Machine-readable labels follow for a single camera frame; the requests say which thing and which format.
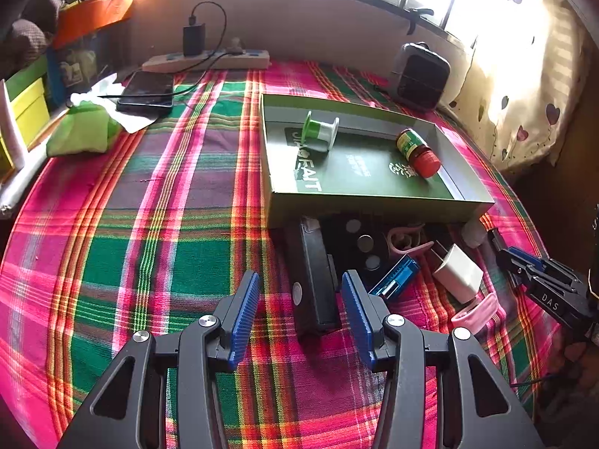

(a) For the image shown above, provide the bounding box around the white paper sheet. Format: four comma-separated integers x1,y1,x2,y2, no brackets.
70,72,160,134

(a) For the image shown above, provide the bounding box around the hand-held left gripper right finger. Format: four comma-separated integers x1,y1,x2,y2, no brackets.
341,269,546,449

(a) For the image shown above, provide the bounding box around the plaid blanket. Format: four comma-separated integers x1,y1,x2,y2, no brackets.
0,58,562,449

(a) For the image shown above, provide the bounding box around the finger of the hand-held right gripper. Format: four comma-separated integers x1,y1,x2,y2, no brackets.
508,245,549,276
487,227,526,287

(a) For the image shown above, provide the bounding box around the cream heart-print curtain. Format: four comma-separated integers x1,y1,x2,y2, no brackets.
440,0,595,174

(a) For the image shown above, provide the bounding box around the blue translucent usb device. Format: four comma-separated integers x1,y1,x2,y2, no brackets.
369,255,420,301

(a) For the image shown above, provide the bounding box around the green cloth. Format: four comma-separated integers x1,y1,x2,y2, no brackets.
45,100,123,156

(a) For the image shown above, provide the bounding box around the green cardboard box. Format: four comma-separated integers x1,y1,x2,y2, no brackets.
259,94,496,230

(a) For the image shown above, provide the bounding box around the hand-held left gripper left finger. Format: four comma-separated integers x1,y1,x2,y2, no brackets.
56,270,261,449

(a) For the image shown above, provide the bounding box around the brown checked cloth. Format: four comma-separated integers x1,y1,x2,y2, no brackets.
8,19,53,59

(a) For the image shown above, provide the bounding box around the white charger adapter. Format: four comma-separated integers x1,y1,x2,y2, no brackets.
431,242,484,304

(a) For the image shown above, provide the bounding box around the white power strip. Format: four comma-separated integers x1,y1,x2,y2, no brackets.
142,48,271,73

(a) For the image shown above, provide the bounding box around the pink clip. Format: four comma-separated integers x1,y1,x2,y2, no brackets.
450,292,499,335
386,224,436,258

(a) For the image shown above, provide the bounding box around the long black case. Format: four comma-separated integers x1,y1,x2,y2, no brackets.
283,216,344,340

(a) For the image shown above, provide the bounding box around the green thread spool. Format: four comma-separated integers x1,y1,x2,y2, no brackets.
302,111,340,153

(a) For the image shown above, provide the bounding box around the black charging cable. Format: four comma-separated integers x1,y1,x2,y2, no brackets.
99,1,228,103

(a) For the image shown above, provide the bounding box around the black charger adapter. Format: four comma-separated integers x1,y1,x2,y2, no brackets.
182,23,207,57

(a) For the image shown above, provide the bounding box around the black smartphone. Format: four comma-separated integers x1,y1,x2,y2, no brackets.
116,71,175,114

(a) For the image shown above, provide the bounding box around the red-capped green bottle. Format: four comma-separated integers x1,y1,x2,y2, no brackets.
395,128,441,179

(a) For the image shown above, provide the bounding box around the white rolled sheet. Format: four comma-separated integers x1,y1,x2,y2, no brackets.
0,79,50,218

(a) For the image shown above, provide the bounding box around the white small cap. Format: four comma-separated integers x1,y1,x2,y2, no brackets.
462,219,487,248

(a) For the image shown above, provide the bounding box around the orange box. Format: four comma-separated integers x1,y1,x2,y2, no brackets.
55,0,134,50

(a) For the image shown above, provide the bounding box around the blue box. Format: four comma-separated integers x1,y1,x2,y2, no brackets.
46,33,127,106

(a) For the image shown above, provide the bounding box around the yellow-green box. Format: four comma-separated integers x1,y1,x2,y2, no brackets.
0,63,51,150

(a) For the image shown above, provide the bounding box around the black round disc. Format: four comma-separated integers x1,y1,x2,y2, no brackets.
326,215,392,273

